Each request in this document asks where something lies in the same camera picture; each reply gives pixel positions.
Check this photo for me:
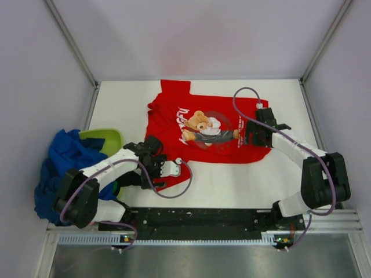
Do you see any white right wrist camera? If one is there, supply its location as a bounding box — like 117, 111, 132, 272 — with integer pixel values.
256, 101, 264, 109

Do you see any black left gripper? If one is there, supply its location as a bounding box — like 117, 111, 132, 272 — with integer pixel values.
140, 154, 167, 189

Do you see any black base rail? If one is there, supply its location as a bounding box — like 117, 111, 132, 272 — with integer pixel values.
98, 207, 305, 240

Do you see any white slotted cable duct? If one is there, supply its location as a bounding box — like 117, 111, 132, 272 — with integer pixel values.
58, 233, 292, 246

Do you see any black t shirt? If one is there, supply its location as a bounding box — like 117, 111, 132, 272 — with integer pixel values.
116, 171, 142, 188

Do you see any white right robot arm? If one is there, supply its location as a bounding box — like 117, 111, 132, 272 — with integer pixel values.
244, 108, 351, 229

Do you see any green plastic basket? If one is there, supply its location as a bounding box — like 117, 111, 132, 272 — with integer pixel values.
79, 129, 123, 200

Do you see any red printed t shirt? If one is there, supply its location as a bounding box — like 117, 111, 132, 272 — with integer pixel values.
144, 79, 273, 192

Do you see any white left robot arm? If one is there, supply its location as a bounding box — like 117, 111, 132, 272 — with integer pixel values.
52, 136, 167, 230

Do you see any blue t shirt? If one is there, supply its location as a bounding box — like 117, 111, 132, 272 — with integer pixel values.
34, 129, 108, 226

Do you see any aluminium frame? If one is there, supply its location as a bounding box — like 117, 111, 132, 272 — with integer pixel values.
36, 0, 371, 278

